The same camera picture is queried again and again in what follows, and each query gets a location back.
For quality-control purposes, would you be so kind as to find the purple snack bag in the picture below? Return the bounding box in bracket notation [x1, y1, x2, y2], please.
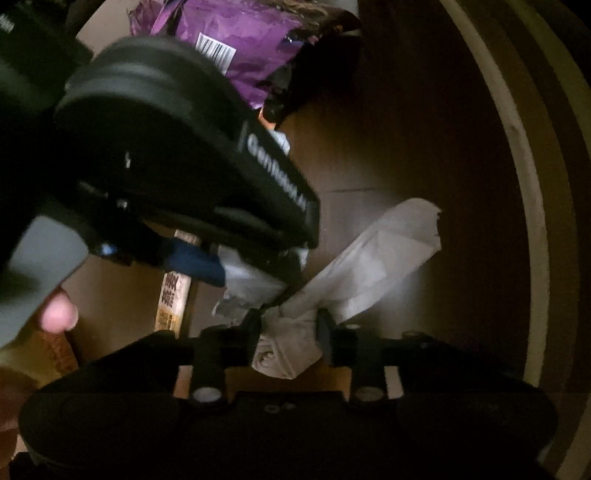
[128, 0, 362, 126]

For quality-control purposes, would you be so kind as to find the white tissue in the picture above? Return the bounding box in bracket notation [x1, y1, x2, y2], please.
[250, 198, 443, 380]
[211, 244, 310, 325]

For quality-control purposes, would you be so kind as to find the yellow brown snack wrapper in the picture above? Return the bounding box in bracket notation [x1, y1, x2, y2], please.
[154, 230, 204, 334]

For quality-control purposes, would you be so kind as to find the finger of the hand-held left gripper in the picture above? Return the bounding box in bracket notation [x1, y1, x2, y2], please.
[217, 217, 308, 305]
[158, 236, 228, 288]

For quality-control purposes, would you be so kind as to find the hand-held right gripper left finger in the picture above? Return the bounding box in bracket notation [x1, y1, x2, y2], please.
[139, 308, 265, 408]

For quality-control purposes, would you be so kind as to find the yellow orange packet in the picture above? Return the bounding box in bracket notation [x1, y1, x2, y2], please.
[0, 320, 80, 393]

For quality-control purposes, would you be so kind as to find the person's left hand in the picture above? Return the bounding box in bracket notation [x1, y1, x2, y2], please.
[39, 287, 80, 334]

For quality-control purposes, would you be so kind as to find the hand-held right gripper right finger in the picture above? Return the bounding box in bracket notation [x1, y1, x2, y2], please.
[316, 308, 445, 405]

